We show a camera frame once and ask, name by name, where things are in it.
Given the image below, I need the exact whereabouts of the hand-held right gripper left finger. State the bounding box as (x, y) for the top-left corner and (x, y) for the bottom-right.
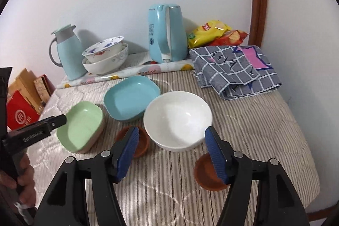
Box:
(36, 126), (140, 226)

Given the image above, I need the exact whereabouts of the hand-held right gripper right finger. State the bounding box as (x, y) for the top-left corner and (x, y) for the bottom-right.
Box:
(204, 126), (310, 226)

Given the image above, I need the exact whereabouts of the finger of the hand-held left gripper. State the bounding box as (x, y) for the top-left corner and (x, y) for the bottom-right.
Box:
(1, 114), (67, 155)

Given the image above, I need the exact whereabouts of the small brown dish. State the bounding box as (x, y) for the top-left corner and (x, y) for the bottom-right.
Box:
(115, 125), (151, 158)
(194, 153), (229, 191)

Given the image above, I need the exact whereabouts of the green square plate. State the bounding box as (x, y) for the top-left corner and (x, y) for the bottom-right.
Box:
(56, 101), (104, 154)

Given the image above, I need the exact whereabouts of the blue square plate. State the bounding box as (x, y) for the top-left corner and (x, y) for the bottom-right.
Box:
(103, 75), (161, 122)

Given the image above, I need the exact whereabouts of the person's left hand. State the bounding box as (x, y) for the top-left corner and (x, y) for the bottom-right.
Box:
(0, 154), (36, 206)

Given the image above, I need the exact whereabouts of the red box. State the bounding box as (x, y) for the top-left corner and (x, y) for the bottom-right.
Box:
(6, 90), (40, 131)

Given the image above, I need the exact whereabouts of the brown cardboard box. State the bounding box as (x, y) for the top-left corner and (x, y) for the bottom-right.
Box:
(8, 68), (43, 112)

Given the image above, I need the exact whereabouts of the patterned gift box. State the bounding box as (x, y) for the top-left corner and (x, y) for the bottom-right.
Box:
(33, 75), (56, 105)

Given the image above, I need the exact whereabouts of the light blue thermos jug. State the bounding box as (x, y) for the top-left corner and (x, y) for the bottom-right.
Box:
(49, 24), (88, 81)

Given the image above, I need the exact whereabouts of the fruit print table mat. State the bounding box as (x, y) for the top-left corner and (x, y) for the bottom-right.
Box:
(56, 51), (196, 89)

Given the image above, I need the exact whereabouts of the white bowl with grey pattern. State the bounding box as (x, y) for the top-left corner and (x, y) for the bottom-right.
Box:
(82, 43), (129, 75)

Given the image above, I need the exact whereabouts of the grey checked cloth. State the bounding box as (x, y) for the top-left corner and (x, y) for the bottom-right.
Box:
(189, 44), (282, 101)

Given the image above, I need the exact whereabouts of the floral print bowl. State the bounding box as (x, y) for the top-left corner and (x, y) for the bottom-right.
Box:
(82, 36), (125, 64)

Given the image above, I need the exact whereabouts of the red snack bag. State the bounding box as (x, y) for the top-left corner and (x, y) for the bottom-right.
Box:
(209, 29), (249, 46)

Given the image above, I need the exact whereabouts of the yellow snack bag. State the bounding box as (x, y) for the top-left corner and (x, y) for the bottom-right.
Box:
(188, 20), (232, 49)

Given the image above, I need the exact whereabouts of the light blue electric kettle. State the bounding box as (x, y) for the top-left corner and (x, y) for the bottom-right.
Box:
(147, 4), (189, 64)

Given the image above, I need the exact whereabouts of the wooden bed frame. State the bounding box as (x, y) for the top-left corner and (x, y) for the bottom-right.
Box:
(308, 211), (335, 222)

